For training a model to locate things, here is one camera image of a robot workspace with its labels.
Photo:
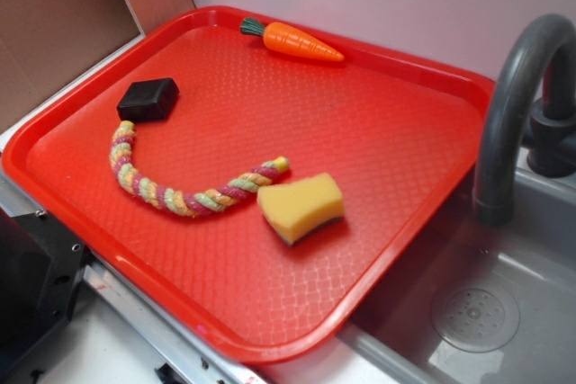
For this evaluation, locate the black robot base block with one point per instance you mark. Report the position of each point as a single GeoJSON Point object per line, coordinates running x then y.
{"type": "Point", "coordinates": [42, 265]}

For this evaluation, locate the orange toy carrot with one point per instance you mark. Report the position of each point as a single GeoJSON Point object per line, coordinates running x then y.
{"type": "Point", "coordinates": [288, 40]}

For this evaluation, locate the black rectangular block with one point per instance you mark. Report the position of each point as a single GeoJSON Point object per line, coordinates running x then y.
{"type": "Point", "coordinates": [150, 100]}

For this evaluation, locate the grey curved faucet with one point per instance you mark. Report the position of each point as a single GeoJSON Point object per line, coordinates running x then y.
{"type": "Point", "coordinates": [533, 106]}

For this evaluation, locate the silver metal rail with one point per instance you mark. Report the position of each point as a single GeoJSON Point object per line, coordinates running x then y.
{"type": "Point", "coordinates": [117, 336]}

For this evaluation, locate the red plastic tray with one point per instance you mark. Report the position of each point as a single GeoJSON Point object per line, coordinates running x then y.
{"type": "Point", "coordinates": [396, 132]}

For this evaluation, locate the grey plastic sink basin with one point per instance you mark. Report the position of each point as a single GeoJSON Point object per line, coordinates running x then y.
{"type": "Point", "coordinates": [469, 304]}

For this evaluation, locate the brown cardboard panel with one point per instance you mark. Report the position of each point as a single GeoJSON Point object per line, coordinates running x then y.
{"type": "Point", "coordinates": [48, 44]}

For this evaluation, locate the yellow sponge with dark base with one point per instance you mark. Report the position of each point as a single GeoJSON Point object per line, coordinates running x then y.
{"type": "Point", "coordinates": [294, 210]}

